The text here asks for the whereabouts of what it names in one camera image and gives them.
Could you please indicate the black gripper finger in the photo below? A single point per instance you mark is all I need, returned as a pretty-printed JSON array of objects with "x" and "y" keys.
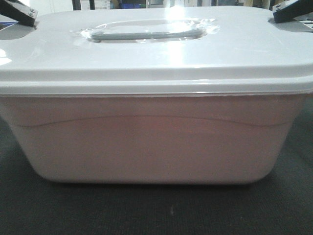
[
  {"x": 290, "y": 9},
  {"x": 18, "y": 11}
]

